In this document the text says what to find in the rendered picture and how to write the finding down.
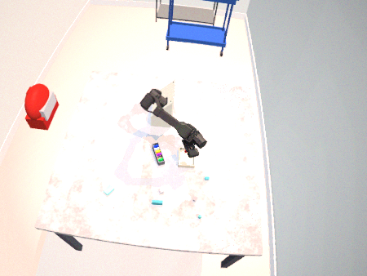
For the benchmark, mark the small cyan flat block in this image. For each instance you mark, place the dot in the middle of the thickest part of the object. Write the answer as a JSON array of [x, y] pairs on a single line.
[[109, 190]]

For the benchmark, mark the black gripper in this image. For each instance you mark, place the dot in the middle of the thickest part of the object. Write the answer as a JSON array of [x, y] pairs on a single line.
[[190, 148]]

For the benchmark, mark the teal rectangular block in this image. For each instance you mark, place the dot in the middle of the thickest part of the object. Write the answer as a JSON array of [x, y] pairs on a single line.
[[157, 202]]

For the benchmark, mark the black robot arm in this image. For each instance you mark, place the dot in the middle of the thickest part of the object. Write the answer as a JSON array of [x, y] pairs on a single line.
[[185, 130]]

